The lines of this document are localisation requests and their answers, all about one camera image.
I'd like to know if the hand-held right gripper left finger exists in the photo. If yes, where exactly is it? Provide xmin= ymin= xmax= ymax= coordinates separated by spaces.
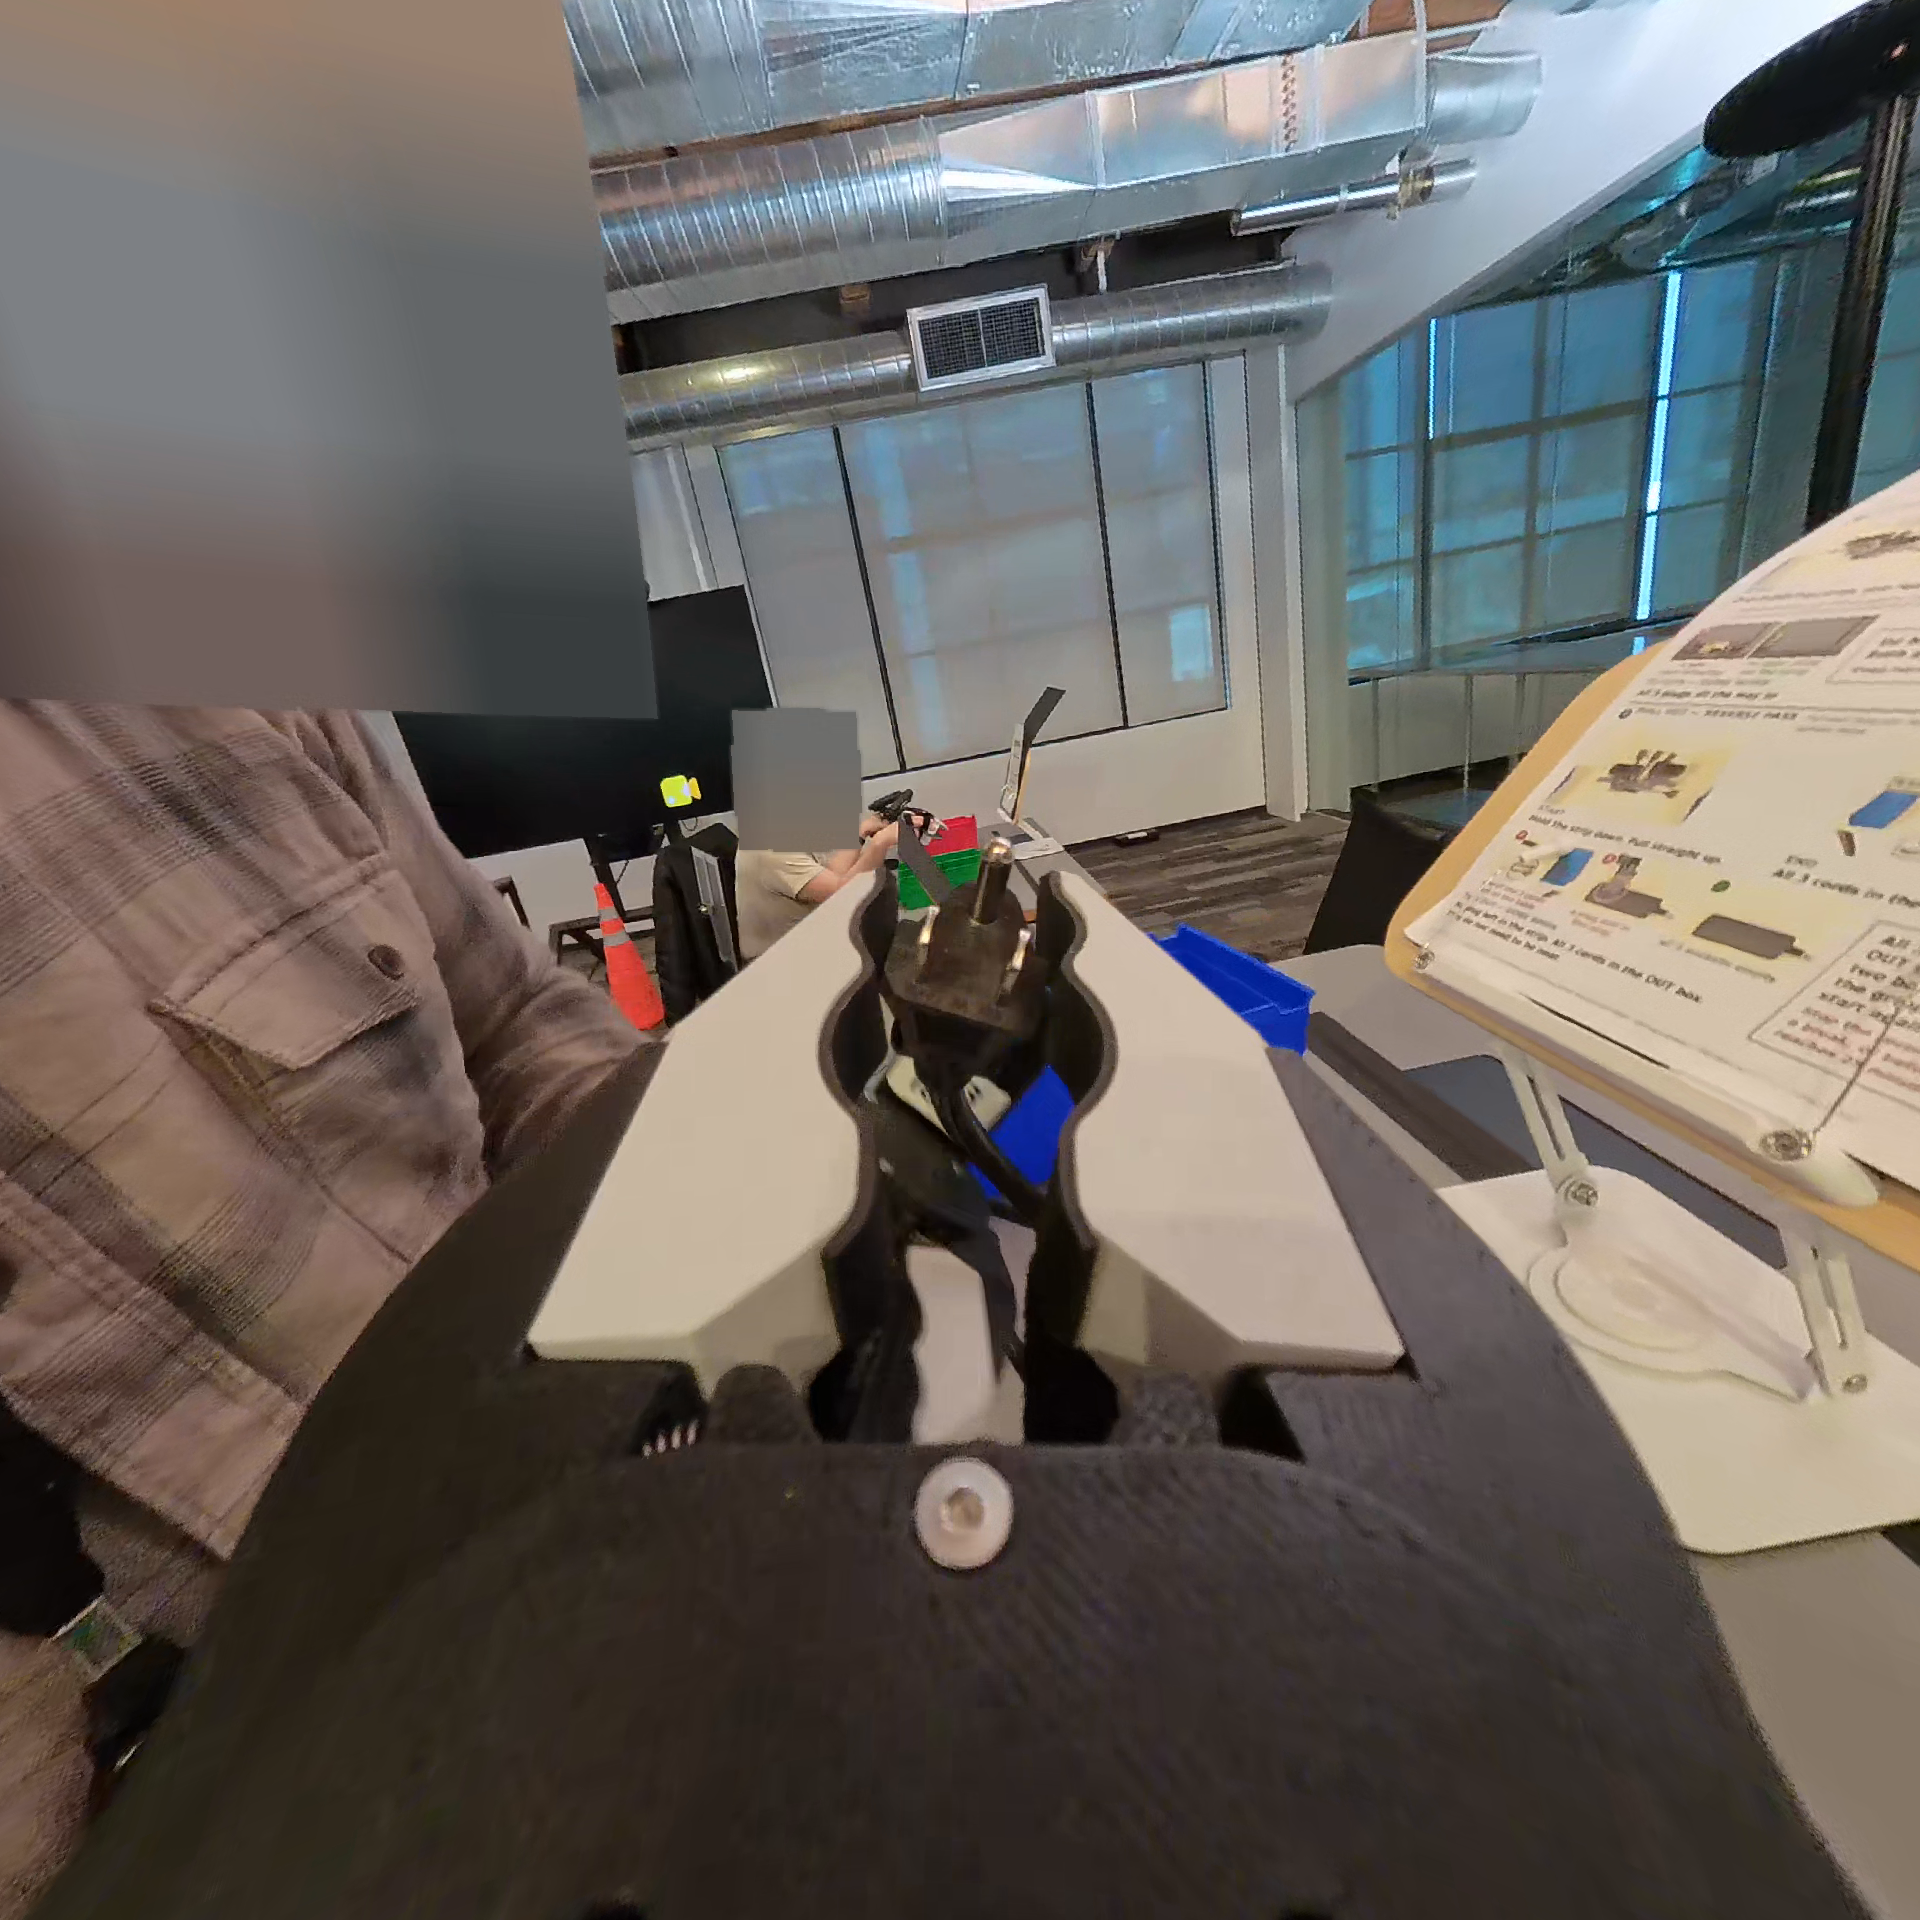
xmin=528 ymin=865 xmax=889 ymax=1386

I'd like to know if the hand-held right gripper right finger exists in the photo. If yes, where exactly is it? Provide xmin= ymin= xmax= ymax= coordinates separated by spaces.
xmin=1038 ymin=867 xmax=1407 ymax=1379

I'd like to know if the blue plastic bin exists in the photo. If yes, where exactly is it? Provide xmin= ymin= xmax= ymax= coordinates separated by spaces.
xmin=960 ymin=922 xmax=1317 ymax=1206

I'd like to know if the long black extension cord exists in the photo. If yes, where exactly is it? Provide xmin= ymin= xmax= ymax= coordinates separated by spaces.
xmin=854 ymin=858 xmax=1060 ymax=1428

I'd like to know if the orange traffic cone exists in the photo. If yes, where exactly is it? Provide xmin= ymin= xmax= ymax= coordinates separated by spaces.
xmin=588 ymin=883 xmax=668 ymax=1034

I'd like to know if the black office chair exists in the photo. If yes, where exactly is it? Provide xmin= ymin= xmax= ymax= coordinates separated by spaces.
xmin=649 ymin=825 xmax=743 ymax=1027

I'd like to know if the black monitor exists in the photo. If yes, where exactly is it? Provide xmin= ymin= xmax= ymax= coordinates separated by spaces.
xmin=391 ymin=584 xmax=776 ymax=865

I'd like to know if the tilted document stand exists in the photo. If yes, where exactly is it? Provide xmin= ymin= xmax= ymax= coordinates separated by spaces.
xmin=992 ymin=685 xmax=1069 ymax=846

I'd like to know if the printed instruction sheet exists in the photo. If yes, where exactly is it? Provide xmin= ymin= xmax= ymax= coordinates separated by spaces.
xmin=1410 ymin=473 xmax=1920 ymax=1189

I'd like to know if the black round clip device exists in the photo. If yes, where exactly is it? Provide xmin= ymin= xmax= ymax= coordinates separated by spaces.
xmin=0 ymin=1402 xmax=109 ymax=1640

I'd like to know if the white air vent grille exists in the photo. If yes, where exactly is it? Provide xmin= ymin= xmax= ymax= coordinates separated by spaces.
xmin=905 ymin=285 xmax=1057 ymax=394

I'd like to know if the black round pole lamp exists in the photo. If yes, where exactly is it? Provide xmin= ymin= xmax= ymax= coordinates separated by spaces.
xmin=1701 ymin=0 xmax=1920 ymax=517

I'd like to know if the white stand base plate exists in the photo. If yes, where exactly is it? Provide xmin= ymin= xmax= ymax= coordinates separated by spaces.
xmin=1432 ymin=1162 xmax=1920 ymax=1558

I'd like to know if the round silver ceiling duct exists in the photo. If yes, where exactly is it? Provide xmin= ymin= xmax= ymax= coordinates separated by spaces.
xmin=618 ymin=258 xmax=1337 ymax=448

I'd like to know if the large silver ceiling duct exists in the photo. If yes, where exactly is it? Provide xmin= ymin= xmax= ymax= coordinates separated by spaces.
xmin=588 ymin=44 xmax=1547 ymax=298

